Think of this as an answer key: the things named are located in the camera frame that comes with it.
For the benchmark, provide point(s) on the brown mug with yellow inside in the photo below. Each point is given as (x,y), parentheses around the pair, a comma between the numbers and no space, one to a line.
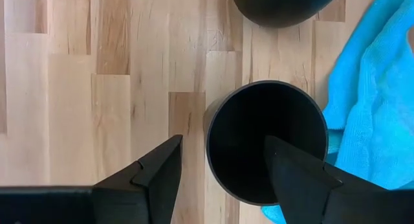
(284,7)

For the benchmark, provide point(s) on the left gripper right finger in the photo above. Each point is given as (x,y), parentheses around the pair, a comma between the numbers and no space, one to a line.
(307,191)

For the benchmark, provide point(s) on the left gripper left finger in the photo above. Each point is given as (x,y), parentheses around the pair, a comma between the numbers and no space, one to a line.
(152,185)

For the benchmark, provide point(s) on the black cup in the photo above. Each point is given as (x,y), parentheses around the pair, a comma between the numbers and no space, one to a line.
(242,127)

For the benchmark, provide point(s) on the blue microfibre cloth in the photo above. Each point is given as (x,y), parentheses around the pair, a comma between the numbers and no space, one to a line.
(372,120)

